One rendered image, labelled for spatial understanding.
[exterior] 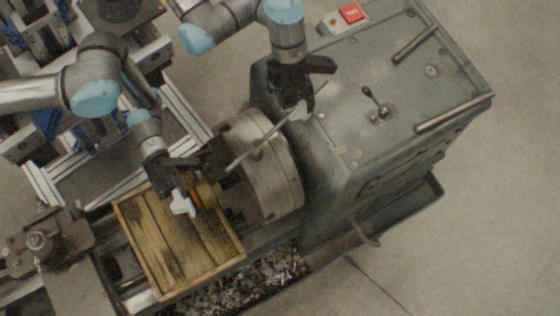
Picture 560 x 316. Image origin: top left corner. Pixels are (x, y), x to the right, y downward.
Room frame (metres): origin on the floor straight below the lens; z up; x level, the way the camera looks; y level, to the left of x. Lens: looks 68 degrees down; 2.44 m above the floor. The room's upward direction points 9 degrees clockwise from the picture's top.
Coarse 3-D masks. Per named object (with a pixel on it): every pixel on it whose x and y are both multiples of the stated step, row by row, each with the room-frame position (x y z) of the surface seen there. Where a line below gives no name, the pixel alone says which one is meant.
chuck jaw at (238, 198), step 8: (240, 184) 0.44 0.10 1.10; (224, 192) 0.41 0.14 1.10; (232, 192) 0.42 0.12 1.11; (240, 192) 0.42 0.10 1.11; (248, 192) 0.42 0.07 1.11; (224, 200) 0.39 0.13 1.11; (232, 200) 0.39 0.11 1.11; (240, 200) 0.40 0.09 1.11; (248, 200) 0.40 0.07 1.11; (224, 208) 0.38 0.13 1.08; (232, 208) 0.37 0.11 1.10; (240, 208) 0.38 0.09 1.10; (248, 208) 0.38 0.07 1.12; (256, 208) 0.38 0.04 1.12; (248, 216) 0.35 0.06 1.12; (256, 216) 0.36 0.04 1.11; (272, 216) 0.37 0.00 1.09
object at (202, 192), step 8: (200, 184) 0.42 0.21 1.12; (208, 184) 0.42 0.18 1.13; (216, 184) 0.43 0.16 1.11; (192, 192) 0.40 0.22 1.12; (200, 192) 0.40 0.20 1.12; (208, 192) 0.40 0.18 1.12; (216, 192) 0.41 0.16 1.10; (192, 200) 0.37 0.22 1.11; (200, 200) 0.38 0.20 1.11; (208, 200) 0.38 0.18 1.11; (216, 200) 0.39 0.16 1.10; (200, 208) 0.36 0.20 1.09; (208, 208) 0.37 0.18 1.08
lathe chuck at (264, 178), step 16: (240, 112) 0.64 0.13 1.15; (240, 128) 0.56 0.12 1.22; (256, 128) 0.56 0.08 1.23; (240, 144) 0.51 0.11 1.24; (256, 160) 0.47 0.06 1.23; (272, 160) 0.48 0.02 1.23; (240, 176) 0.46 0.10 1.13; (256, 176) 0.43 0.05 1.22; (272, 176) 0.44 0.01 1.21; (256, 192) 0.40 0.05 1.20; (272, 192) 0.41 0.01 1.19; (288, 192) 0.42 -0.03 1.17; (272, 208) 0.38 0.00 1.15; (288, 208) 0.40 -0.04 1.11
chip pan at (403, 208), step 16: (416, 192) 0.71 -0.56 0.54; (432, 192) 0.72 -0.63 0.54; (400, 208) 0.63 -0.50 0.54; (416, 208) 0.64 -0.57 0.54; (368, 224) 0.55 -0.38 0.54; (384, 224) 0.56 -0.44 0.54; (336, 240) 0.47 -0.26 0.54; (352, 240) 0.48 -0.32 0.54; (304, 256) 0.39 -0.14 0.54; (320, 256) 0.40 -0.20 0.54; (336, 256) 0.41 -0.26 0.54; (256, 304) 0.18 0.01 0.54
